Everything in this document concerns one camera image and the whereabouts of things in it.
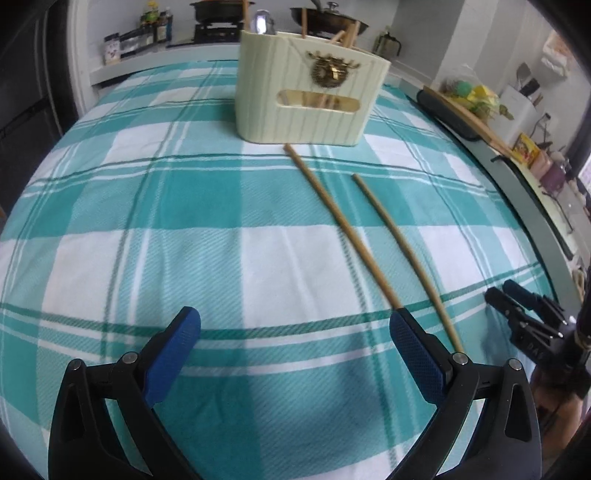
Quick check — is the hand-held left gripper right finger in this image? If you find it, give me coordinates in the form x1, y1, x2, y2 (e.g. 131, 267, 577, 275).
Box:
388, 308, 543, 480

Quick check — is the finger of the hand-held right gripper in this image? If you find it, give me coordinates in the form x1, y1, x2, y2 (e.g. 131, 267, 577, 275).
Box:
485, 287, 525, 324
503, 279, 566, 319

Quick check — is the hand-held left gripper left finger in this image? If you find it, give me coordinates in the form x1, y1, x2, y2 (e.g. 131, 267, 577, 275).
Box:
47, 305, 204, 480

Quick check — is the cream utensil holder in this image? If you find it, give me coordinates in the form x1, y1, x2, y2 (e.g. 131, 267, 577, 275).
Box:
234, 30, 392, 147

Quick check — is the metal spoon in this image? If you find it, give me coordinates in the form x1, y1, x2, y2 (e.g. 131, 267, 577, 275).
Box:
252, 9, 278, 37

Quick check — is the person's right forearm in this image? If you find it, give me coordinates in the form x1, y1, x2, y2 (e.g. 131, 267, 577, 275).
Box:
530, 367, 589, 467

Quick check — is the teal plaid tablecloth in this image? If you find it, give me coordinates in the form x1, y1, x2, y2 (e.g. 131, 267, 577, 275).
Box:
0, 58, 561, 480

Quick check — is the purple cup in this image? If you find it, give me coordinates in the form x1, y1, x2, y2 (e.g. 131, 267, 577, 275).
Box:
540, 159, 571, 195

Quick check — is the yellow snack packet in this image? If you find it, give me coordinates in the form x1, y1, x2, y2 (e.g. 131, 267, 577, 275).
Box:
512, 133, 541, 168

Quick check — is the wooden cutting board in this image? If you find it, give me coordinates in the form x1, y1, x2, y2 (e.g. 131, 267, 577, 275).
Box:
436, 88, 514, 158

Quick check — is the white knife block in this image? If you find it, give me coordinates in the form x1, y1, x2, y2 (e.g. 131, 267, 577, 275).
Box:
501, 85, 541, 145

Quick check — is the dark sink mat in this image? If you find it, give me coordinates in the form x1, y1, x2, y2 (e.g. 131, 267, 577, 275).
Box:
417, 88, 483, 141

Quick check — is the bag of vegetables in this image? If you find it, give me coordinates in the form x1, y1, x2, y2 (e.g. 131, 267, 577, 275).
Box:
438, 69, 502, 121

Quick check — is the glass french press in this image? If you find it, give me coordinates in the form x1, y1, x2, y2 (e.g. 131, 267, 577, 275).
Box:
372, 25, 402, 58

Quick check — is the white seasoning container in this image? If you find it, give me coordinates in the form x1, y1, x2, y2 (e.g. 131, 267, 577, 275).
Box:
102, 34, 122, 65

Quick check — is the black spice rack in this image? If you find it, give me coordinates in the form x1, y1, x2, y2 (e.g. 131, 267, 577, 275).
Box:
119, 30, 155, 58

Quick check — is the dark refrigerator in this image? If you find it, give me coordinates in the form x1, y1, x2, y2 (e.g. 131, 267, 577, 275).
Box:
0, 0, 81, 153

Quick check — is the black gas stove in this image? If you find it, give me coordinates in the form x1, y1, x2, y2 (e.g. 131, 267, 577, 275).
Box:
168, 21, 296, 47

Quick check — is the dark sauce bottle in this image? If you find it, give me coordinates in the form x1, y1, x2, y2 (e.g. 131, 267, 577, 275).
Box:
156, 8, 174, 43

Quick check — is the black wok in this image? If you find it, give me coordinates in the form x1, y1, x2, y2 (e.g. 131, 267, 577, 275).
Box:
290, 2, 370, 38

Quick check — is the glass wok lid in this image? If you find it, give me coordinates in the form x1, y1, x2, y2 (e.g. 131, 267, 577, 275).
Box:
309, 0, 352, 19

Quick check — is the black clay pot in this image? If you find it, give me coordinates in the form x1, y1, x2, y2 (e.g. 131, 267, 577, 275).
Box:
189, 0, 257, 24

